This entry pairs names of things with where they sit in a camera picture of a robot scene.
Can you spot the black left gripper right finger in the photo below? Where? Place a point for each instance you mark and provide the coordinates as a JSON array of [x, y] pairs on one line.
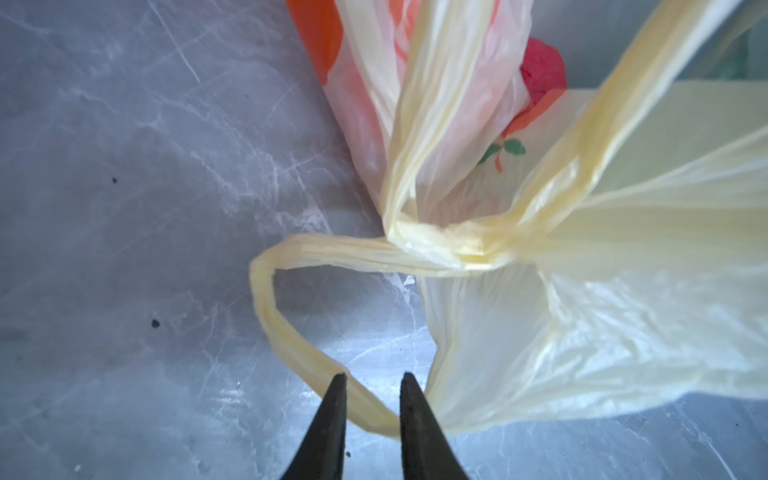
[[425, 451]]

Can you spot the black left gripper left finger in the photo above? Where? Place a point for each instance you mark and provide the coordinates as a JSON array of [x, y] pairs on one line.
[[321, 454]]

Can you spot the yellow knotted plastic bag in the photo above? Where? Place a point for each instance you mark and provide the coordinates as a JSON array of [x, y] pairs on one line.
[[597, 254]]

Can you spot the red ball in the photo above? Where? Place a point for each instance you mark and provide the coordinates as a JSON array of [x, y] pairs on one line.
[[543, 70]]

